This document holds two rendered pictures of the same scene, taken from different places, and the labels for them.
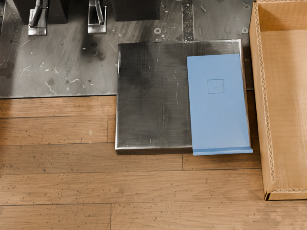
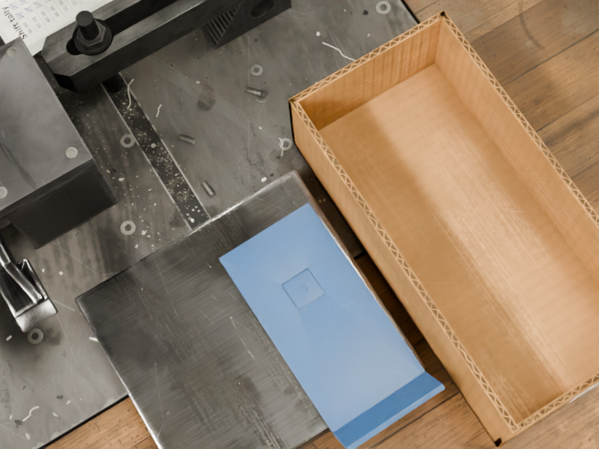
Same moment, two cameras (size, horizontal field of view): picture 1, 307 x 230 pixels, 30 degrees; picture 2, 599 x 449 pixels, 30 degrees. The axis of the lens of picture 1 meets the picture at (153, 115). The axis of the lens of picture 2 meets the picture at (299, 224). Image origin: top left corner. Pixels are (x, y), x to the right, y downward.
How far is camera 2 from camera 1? 0.20 m
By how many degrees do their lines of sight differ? 15
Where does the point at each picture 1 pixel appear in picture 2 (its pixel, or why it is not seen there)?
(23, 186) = not seen: outside the picture
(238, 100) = (358, 294)
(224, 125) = (361, 356)
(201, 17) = (192, 158)
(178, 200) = not seen: outside the picture
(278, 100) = (419, 250)
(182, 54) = (206, 256)
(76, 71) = (22, 392)
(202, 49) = (236, 228)
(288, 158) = (494, 348)
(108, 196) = not seen: outside the picture
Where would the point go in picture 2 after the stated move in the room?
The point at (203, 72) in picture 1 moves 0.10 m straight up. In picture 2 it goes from (265, 273) to (253, 225)
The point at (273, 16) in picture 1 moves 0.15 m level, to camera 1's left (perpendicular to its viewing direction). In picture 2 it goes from (332, 102) to (152, 238)
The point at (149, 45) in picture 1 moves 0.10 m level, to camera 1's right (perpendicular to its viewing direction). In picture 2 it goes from (135, 273) to (254, 182)
